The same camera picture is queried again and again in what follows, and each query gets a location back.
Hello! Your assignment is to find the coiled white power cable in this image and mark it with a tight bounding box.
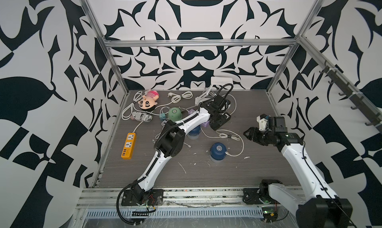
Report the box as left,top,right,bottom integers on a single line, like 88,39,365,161
167,90,194,105

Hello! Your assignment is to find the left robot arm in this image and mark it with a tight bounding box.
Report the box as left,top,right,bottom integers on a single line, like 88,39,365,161
116,94,231,226

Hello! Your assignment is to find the green meat grinder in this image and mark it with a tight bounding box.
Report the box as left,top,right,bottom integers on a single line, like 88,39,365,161
168,107,183,122

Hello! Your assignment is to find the purple power strip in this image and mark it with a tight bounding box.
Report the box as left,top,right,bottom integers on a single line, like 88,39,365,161
188,109,210,128

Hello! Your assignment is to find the white desk lamp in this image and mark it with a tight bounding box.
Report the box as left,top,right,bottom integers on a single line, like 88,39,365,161
195,76,233,105

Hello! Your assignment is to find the teal charger plug left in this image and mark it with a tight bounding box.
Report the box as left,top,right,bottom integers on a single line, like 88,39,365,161
159,113,167,121

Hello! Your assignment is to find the wall hook rack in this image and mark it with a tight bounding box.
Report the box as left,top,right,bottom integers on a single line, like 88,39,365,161
318,61,382,133

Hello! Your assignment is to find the blue meat grinder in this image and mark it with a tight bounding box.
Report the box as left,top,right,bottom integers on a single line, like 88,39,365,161
210,142,227,162
187,126,201,140

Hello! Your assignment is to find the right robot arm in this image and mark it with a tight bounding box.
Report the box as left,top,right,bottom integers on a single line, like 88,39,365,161
243,114,354,228

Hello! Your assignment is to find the cartoon head toy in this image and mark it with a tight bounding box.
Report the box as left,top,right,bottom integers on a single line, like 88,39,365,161
138,90,159,112

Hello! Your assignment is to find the white usb cable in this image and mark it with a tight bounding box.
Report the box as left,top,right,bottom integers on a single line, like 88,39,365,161
153,120,192,148
199,127,245,157

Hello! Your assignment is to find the yellow power strip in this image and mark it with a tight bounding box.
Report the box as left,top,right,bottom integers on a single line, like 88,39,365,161
121,133,136,160

